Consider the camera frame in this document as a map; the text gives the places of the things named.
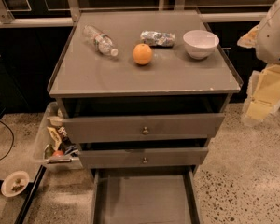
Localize white ceramic bowl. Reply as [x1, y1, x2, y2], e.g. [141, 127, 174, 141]
[183, 30, 219, 60]

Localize grey middle drawer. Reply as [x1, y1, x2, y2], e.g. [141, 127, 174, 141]
[79, 147, 208, 169]

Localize grey drawer cabinet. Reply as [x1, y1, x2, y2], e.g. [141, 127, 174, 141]
[47, 9, 244, 173]

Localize yellow snack packet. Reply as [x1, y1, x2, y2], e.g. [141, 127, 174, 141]
[48, 127, 62, 151]

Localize white plate with leftovers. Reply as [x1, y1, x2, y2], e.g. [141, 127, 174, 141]
[1, 171, 30, 198]

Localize metal railing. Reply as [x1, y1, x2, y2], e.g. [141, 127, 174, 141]
[0, 0, 277, 27]

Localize small red fruit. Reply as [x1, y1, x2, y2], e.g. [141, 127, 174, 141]
[52, 150, 64, 157]

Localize black floor cable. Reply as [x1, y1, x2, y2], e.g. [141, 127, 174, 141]
[0, 116, 16, 166]

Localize clear plastic storage bin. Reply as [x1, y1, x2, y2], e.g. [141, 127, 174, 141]
[32, 102, 82, 172]

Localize clear plastic water bottle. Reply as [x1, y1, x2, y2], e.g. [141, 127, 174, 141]
[83, 25, 119, 57]

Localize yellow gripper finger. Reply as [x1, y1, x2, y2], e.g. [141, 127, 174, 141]
[242, 63, 280, 127]
[237, 25, 259, 49]

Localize grey top drawer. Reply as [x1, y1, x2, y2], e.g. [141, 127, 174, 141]
[63, 113, 224, 143]

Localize orange fruit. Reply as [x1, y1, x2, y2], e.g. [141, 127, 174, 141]
[133, 43, 152, 65]

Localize grey drawer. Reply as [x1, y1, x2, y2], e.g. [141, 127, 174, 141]
[63, 113, 224, 143]
[91, 167, 203, 224]
[79, 147, 208, 169]

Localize grey bottom drawer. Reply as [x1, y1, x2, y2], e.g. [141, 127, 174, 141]
[91, 167, 203, 224]

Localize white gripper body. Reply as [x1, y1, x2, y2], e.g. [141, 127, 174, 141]
[256, 0, 280, 64]

